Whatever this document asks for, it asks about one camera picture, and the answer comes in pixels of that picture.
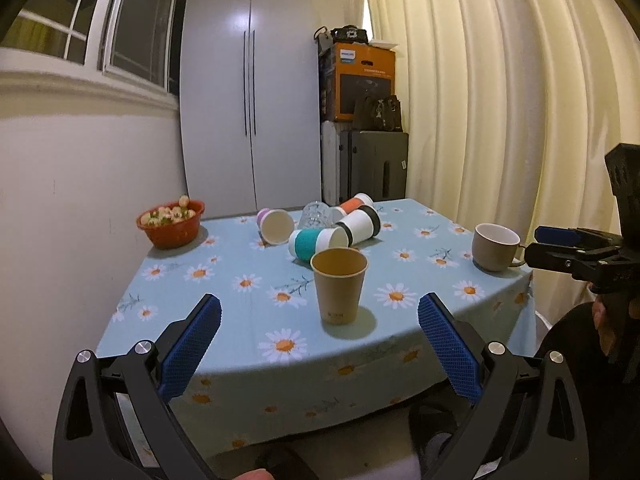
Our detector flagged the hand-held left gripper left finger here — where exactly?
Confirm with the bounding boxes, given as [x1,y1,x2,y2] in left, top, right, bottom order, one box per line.
[52,294,223,480]

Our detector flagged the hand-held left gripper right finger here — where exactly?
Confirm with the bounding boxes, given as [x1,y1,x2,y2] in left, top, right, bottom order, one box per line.
[417,292,591,480]

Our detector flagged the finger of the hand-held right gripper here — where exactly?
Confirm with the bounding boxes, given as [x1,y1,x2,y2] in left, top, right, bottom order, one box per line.
[524,242,624,282]
[533,226,624,251]

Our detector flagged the brown paper cup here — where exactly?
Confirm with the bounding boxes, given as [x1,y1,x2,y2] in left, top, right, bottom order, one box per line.
[310,248,369,325]

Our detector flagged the purple white cup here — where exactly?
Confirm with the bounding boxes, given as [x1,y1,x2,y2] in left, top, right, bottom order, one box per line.
[256,207,296,246]

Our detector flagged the black banded white cup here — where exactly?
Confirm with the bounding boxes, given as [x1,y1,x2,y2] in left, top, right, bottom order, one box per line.
[334,205,382,247]

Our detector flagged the teal banded white cup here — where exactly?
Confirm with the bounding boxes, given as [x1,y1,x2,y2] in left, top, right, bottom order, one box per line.
[288,226,350,264]

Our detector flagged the orange banded white cup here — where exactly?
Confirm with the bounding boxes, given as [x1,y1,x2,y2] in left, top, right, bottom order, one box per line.
[332,192,376,219]

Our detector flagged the clear glass cup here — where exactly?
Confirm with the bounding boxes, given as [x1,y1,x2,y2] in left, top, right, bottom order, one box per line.
[299,201,346,231]

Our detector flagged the person's right hand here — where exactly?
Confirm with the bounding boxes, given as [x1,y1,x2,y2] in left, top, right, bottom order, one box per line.
[592,300,621,361]

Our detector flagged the blue daisy print tablecloth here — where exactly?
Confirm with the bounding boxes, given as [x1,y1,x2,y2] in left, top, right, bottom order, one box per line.
[95,198,535,462]

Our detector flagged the beige ceramic mug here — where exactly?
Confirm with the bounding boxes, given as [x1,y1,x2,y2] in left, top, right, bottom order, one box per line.
[472,223,527,273]

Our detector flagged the red plastic bowl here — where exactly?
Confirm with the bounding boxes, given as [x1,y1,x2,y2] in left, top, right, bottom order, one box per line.
[136,199,206,250]

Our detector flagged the artificial flowers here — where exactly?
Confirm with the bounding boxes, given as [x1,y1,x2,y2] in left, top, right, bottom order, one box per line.
[140,195,197,227]

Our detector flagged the cream curtain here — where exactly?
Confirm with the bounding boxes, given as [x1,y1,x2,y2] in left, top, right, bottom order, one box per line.
[359,0,640,323]

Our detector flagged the grey folded case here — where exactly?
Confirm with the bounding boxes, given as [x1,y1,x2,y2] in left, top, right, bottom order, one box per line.
[347,130,410,201]

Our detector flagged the black handbag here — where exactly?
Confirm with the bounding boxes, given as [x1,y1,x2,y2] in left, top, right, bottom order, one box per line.
[352,94,403,133]

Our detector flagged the white appliance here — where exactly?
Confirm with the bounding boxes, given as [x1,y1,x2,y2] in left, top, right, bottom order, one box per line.
[320,120,354,206]

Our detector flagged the orange black cardboard box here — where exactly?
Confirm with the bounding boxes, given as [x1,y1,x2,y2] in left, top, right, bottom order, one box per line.
[319,42,397,122]

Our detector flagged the white cabinet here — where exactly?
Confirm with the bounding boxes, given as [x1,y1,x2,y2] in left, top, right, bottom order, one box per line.
[179,0,353,220]

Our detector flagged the window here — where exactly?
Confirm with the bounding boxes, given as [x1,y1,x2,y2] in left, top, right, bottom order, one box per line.
[0,0,187,107]

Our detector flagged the black camera bag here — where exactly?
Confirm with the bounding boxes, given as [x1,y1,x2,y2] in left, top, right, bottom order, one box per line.
[314,25,369,45]

